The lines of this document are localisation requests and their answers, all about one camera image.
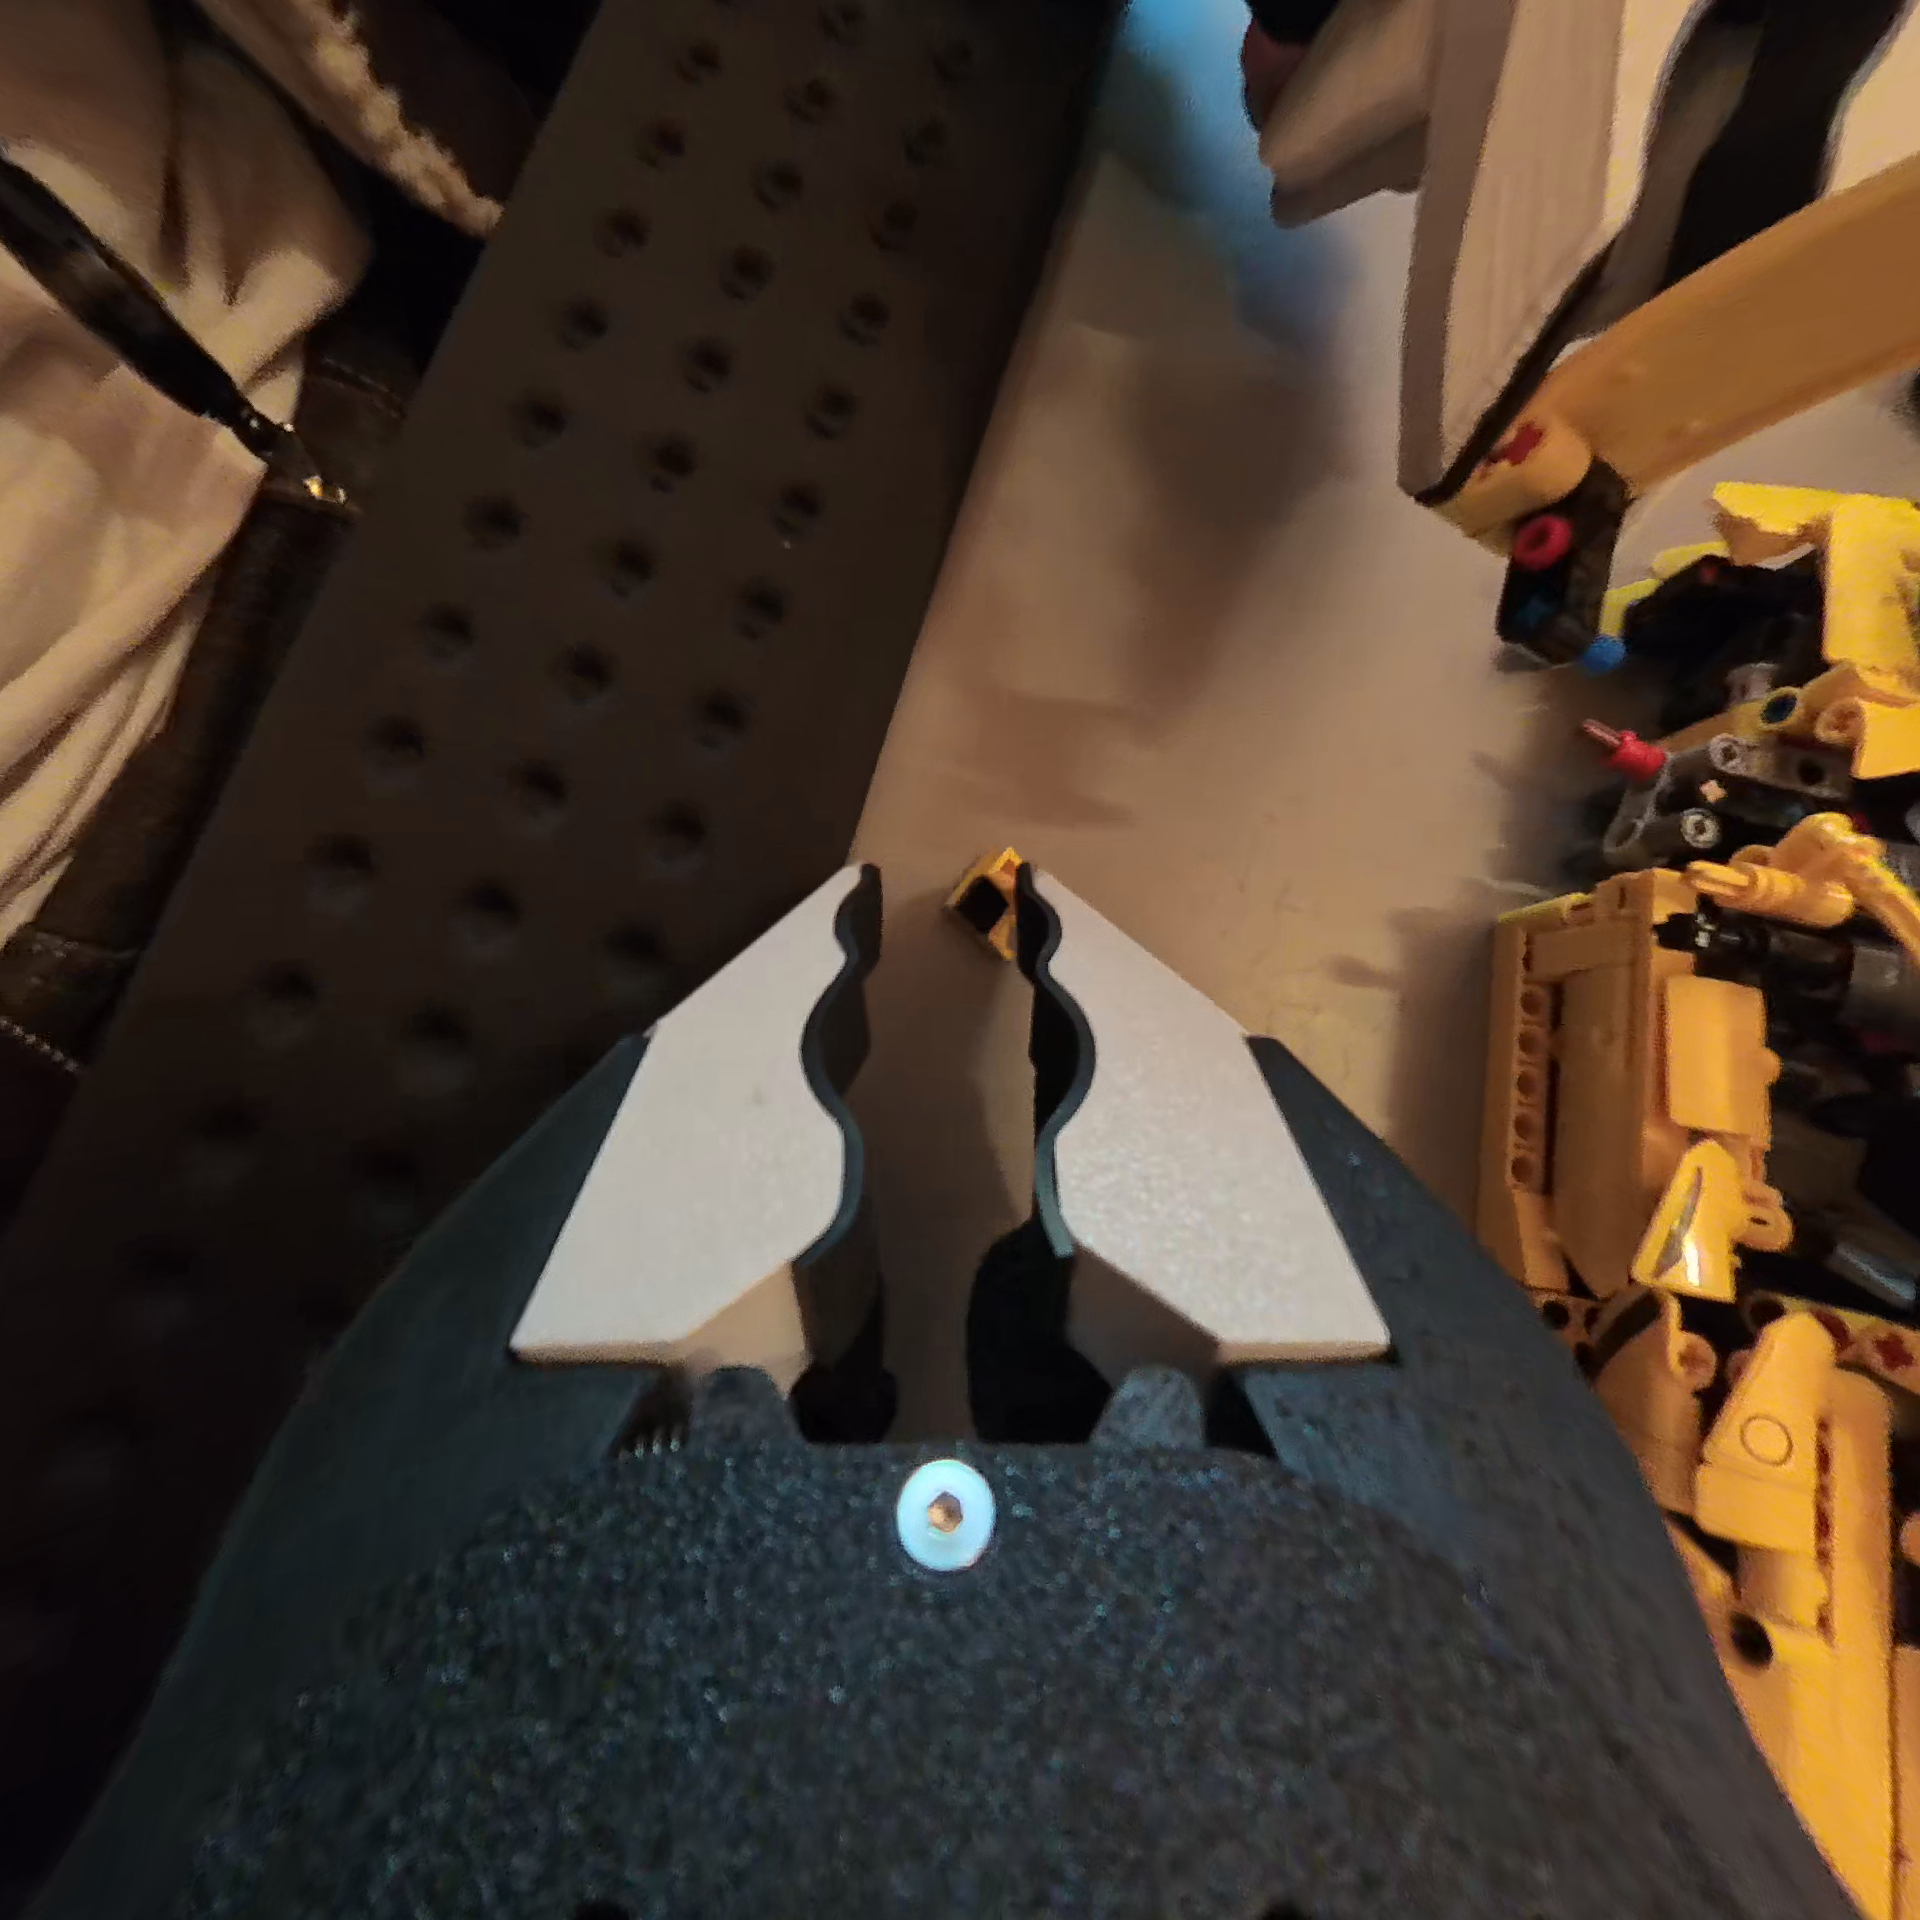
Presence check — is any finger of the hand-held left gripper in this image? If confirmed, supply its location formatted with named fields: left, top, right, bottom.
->
left=1395, top=0, right=1705, bottom=504
left=1593, top=0, right=1898, bottom=326

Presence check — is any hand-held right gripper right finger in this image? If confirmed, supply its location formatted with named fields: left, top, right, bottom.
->
left=966, top=863, right=1390, bottom=1446

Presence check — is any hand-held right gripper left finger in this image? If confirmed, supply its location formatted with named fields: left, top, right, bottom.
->
left=508, top=863, right=899, bottom=1446

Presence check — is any yellow toy brick panel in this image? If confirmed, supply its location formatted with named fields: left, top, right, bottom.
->
left=1430, top=149, right=1920, bottom=544

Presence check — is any yellow toy bracket piece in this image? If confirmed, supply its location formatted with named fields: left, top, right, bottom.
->
left=946, top=842, right=1035, bottom=963

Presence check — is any yellow toy brick car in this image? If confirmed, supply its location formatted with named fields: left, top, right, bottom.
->
left=1478, top=479, right=1920, bottom=1920

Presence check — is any small black brick red pin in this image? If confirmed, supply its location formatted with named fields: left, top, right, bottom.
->
left=1495, top=456, right=1638, bottom=669

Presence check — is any light grey top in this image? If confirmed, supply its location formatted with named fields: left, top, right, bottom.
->
left=0, top=0, right=378, bottom=940

